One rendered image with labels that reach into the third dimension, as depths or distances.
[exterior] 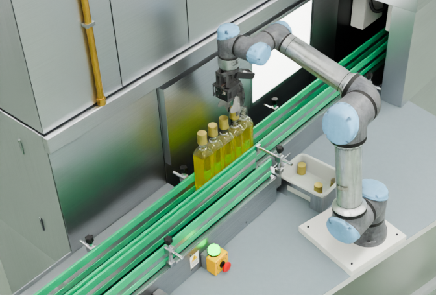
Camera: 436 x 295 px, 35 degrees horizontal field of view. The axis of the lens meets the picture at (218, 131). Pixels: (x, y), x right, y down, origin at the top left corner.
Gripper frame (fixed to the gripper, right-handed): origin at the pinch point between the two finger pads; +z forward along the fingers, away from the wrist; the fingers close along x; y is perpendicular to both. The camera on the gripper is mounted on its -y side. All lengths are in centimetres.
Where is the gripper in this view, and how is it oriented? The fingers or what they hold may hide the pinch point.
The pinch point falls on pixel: (233, 109)
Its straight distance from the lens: 251.1
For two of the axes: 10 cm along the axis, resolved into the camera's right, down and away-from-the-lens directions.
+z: 0.3, 7.9, 6.1
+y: -6.5, 4.8, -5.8
